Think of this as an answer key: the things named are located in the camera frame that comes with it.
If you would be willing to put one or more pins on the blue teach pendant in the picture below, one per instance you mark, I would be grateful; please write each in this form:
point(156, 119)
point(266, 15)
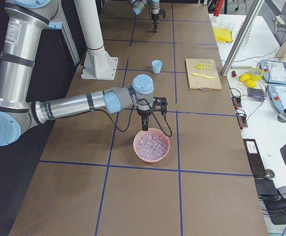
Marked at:
point(277, 95)
point(274, 71)

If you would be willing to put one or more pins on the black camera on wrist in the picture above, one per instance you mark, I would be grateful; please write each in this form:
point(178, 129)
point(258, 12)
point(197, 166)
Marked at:
point(162, 13)
point(160, 105)

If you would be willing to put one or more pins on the wooden cutting board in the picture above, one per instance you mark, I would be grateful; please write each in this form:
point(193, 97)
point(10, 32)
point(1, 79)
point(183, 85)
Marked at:
point(195, 82)

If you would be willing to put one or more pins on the light blue cup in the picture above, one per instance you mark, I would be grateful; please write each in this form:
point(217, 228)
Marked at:
point(156, 66)

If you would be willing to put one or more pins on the lemon slices row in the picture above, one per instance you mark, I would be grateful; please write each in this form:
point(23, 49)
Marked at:
point(203, 66)

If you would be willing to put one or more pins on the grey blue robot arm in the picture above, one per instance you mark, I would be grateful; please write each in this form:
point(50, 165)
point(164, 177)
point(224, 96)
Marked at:
point(154, 8)
point(38, 62)

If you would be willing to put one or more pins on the dark notebook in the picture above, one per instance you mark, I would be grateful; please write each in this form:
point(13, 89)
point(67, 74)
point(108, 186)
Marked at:
point(256, 93)

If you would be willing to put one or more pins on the aluminium frame post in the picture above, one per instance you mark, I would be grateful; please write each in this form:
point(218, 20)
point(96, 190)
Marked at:
point(246, 25)

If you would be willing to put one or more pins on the white camera pole with base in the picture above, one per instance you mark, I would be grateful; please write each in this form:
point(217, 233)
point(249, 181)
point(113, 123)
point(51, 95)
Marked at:
point(98, 64)

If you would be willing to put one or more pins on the yellow cloth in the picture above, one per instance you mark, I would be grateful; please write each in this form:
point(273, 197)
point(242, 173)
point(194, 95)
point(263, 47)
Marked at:
point(222, 35)

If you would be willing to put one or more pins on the black power strip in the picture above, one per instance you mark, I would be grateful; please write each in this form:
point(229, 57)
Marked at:
point(254, 158)

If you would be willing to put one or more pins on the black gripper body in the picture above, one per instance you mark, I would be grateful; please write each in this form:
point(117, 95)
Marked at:
point(143, 114)
point(155, 18)

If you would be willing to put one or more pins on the clear ice cubes pile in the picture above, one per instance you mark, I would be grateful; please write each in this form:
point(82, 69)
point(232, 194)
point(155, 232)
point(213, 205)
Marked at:
point(151, 147)

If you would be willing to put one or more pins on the yellow lemon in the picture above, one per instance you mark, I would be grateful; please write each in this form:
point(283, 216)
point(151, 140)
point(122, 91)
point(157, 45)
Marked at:
point(244, 77)
point(250, 84)

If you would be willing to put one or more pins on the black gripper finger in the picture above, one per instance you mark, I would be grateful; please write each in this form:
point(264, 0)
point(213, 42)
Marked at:
point(155, 26)
point(145, 125)

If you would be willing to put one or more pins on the upper blue teach pendant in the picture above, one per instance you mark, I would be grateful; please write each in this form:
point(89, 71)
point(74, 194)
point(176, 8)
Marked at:
point(274, 71)

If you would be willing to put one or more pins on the yellow tape roll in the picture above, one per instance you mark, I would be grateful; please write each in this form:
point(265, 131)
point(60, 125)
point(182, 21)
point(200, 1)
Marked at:
point(256, 74)

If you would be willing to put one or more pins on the pink bowl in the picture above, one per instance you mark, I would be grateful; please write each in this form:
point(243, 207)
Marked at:
point(152, 131)

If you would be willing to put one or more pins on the lower blue teach pendant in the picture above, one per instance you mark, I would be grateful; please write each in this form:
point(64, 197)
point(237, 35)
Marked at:
point(277, 95)

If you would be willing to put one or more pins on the yellow plastic knife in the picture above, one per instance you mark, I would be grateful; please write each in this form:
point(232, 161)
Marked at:
point(204, 76)

